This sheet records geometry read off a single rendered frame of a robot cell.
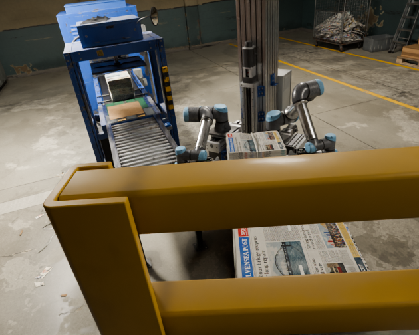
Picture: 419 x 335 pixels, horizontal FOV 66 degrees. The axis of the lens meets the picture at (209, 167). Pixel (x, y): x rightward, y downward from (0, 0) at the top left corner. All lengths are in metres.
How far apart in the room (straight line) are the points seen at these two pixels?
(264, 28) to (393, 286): 2.34
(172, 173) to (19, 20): 10.68
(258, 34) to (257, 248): 1.96
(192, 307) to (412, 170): 0.31
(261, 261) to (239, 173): 0.68
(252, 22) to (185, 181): 2.42
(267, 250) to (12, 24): 10.44
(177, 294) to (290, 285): 0.16
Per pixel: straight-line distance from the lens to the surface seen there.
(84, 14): 5.70
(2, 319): 3.05
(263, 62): 2.73
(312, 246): 1.07
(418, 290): 0.53
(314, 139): 2.27
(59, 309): 2.87
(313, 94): 2.38
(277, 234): 1.10
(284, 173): 0.34
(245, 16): 2.75
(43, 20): 10.91
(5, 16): 11.03
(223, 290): 0.49
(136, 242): 0.36
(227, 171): 0.35
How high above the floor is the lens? 2.03
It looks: 31 degrees down
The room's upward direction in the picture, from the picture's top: 6 degrees counter-clockwise
